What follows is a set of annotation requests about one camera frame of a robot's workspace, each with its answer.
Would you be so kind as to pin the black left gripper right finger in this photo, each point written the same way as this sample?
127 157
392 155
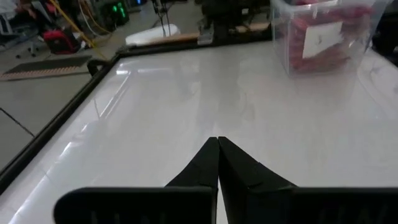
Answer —
280 205

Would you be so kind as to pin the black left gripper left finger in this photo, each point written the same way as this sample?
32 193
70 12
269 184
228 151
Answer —
140 205

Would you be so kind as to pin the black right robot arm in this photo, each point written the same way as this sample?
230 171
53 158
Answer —
224 12

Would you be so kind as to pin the black floor mat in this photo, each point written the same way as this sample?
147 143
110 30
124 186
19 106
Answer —
40 67

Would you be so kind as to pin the white plastic bin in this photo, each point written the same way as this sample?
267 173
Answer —
149 34

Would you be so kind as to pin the white paper label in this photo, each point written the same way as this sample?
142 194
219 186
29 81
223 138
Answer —
323 39

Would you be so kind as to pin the clear plastic bin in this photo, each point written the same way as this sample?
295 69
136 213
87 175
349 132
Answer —
280 31

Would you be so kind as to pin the red toolbox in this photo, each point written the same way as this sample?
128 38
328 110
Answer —
59 42

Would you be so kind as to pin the black computer with green lights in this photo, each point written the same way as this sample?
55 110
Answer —
119 12

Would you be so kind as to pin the office chair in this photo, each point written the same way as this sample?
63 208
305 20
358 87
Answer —
7 25

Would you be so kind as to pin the black table frame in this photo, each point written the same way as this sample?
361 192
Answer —
62 124

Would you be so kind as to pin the silver metal bracket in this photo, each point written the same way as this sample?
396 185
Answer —
205 35

